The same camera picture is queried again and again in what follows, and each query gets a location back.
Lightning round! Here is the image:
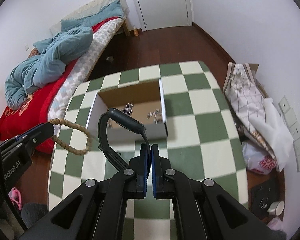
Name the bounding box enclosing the white door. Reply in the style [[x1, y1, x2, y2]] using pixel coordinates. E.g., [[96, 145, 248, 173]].
[[134, 0, 192, 31]]

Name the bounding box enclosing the small orange bottle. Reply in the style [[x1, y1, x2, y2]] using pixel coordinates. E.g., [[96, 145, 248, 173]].
[[133, 27, 139, 37]]

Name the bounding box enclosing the green white checkered tablecloth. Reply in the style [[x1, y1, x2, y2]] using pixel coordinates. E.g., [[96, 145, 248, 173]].
[[47, 61, 249, 239]]

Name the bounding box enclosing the white cardboard box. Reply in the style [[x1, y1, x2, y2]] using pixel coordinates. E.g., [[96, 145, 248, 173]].
[[86, 79, 168, 140]]

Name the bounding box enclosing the silver charm bracelet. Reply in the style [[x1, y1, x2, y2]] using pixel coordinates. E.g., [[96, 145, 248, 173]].
[[146, 108, 164, 125]]

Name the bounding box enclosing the red white plastic bag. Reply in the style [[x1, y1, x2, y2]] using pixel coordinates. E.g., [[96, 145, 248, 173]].
[[241, 140, 277, 175]]

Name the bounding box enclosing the silver chain bracelet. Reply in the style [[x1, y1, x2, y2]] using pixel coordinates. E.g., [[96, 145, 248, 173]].
[[122, 102, 134, 117]]

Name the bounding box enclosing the blue crumpled blanket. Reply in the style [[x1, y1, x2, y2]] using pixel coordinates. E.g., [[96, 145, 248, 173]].
[[5, 0, 124, 110]]

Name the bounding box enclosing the white fabric sheet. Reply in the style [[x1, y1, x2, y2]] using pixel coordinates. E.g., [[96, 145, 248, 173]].
[[250, 98, 293, 172]]

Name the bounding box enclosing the white cup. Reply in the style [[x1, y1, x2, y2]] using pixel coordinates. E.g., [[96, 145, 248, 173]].
[[267, 201, 285, 216]]

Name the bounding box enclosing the white wall power strip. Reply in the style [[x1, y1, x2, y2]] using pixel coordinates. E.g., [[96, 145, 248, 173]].
[[279, 96, 300, 172]]

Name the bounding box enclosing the wooden bead bracelet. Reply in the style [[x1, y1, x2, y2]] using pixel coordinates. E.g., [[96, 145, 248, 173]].
[[48, 118, 94, 156]]

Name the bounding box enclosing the black smart wristband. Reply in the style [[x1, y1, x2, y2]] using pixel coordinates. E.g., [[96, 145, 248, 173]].
[[97, 108, 151, 172]]

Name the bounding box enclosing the pink slipper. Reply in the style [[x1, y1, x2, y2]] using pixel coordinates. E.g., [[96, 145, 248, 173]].
[[8, 187, 23, 211]]

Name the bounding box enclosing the checkered grey bed cover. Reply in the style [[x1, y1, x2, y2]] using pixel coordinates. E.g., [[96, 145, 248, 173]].
[[47, 18, 125, 120]]

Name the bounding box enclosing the floral patterned cloth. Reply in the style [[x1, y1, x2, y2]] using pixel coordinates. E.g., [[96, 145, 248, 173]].
[[223, 62, 275, 158]]

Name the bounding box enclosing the bed with red sheet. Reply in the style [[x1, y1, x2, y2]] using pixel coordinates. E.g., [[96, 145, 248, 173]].
[[0, 0, 129, 141]]

